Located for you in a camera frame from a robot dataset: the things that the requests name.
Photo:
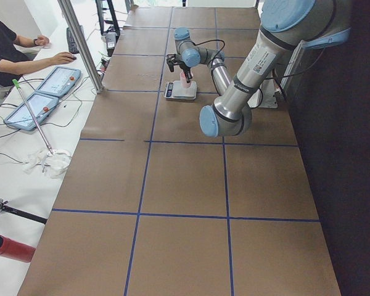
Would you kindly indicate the black keyboard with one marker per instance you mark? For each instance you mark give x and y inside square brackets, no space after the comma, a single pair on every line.
[72,46]

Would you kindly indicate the red cylinder bottle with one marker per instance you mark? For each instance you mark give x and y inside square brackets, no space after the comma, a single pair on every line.
[15,250]

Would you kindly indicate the blue teach pendant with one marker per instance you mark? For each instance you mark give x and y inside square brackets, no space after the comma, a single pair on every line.
[59,82]
[41,105]

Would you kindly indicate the far blue teach pendant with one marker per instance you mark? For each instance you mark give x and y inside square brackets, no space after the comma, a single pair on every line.
[59,82]

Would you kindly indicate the aluminium frame post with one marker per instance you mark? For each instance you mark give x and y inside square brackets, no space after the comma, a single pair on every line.
[74,26]

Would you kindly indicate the person in black shirt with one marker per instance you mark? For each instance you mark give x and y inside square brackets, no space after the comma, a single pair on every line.
[14,64]

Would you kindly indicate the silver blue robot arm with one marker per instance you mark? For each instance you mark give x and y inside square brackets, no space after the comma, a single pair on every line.
[284,25]

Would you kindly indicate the near blue teach pendant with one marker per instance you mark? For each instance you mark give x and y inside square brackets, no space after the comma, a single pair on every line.
[41,105]

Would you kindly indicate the grey digital kitchen scale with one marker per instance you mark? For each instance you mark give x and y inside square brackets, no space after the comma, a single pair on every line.
[175,91]

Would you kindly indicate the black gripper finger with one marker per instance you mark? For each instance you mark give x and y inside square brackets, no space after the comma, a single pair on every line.
[188,77]

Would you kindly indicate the pink plastic cup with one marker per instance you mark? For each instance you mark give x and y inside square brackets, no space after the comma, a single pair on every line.
[183,80]

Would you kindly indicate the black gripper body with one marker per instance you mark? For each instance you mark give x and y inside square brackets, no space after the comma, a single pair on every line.
[185,70]

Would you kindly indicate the crumpled white tissue pile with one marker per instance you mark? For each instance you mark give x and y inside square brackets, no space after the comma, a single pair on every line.
[52,164]

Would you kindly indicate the green handled air blow gun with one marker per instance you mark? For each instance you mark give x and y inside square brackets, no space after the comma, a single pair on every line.
[48,145]

